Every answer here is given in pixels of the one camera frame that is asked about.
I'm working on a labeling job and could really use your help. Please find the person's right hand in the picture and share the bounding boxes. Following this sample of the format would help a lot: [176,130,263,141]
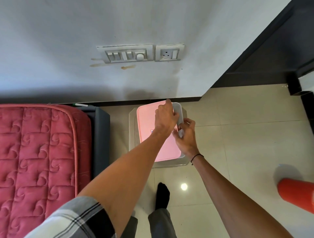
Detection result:
[172,118,200,159]

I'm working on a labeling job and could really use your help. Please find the person's left hand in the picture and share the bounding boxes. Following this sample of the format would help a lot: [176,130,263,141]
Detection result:
[152,99,180,138]

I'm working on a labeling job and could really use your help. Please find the translucent white storage box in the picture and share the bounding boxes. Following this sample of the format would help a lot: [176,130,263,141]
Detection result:
[154,102,186,164]

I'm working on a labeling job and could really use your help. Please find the pink plastic lid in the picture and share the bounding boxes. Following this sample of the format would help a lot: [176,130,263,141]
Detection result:
[136,100,182,163]

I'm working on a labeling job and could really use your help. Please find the person's right forearm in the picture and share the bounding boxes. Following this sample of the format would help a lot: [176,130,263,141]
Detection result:
[190,152,293,238]

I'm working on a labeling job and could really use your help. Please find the person's left forearm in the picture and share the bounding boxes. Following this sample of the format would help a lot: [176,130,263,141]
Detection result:
[77,129,176,238]

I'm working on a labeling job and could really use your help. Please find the black wrist band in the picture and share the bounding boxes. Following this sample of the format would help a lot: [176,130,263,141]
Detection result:
[191,154,204,166]

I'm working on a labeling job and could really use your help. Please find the grey plastic stool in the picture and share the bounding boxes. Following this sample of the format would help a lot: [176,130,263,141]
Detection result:
[128,107,191,169]

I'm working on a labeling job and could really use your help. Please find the black sock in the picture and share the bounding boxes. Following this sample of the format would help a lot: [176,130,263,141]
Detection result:
[155,182,171,211]

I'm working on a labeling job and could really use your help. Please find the grey trousers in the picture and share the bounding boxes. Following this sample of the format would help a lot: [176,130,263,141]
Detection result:
[122,208,177,238]

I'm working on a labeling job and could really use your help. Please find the orange cylinder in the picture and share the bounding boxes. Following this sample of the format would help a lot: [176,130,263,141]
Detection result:
[277,178,314,214]

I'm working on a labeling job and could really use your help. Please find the red quilted mattress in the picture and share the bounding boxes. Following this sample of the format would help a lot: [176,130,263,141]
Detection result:
[0,103,92,238]

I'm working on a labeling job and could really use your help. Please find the plaid shirt sleeve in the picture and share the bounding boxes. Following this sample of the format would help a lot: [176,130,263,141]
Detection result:
[23,195,116,238]

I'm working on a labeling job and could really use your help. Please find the white wall socket panel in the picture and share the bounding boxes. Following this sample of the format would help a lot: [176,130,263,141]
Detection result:
[155,44,185,62]

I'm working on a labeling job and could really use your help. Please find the white wall switch panel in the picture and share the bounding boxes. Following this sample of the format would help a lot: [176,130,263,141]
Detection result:
[96,44,153,64]

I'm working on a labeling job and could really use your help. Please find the grey bed frame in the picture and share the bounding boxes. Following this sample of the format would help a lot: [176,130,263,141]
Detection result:
[73,104,110,180]

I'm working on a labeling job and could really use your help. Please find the dark door frame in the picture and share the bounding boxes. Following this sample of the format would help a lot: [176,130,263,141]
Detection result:
[210,0,314,96]

